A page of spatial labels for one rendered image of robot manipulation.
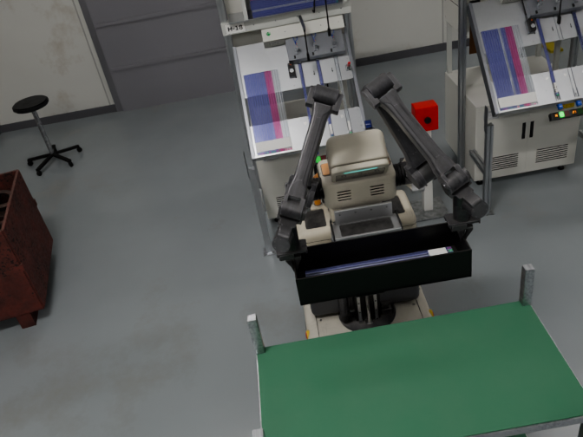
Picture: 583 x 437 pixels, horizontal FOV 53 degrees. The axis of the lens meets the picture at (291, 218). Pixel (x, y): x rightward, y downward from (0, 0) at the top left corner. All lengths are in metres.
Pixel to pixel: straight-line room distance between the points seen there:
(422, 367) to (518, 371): 0.27
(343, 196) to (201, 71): 4.33
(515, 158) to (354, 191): 2.24
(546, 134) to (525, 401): 2.76
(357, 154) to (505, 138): 2.21
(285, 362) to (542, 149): 2.89
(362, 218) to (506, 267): 1.56
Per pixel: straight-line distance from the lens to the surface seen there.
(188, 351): 3.41
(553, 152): 4.41
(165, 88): 6.48
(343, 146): 2.10
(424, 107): 3.68
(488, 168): 3.89
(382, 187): 2.23
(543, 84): 3.86
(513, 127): 4.18
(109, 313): 3.86
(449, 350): 1.90
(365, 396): 1.79
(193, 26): 6.25
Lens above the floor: 2.37
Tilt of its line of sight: 35 degrees down
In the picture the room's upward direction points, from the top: 11 degrees counter-clockwise
